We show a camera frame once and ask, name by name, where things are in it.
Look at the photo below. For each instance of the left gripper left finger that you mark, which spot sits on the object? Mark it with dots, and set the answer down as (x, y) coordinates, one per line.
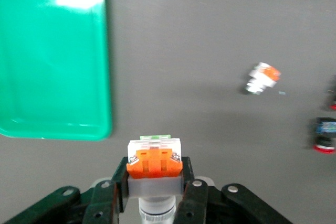
(119, 182)

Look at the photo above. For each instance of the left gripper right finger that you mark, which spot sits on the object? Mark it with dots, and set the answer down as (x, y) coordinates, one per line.
(187, 179)

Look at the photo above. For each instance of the white orange push button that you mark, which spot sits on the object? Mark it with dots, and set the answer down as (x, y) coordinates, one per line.
(155, 163)
(262, 77)

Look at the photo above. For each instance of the green plastic tray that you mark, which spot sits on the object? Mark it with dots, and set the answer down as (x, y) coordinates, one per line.
(52, 64)

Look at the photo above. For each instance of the dark grey table mat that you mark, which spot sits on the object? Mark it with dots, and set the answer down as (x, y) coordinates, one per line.
(197, 37)

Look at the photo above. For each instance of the red cap push button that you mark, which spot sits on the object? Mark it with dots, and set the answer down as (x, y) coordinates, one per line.
(324, 132)
(333, 95)

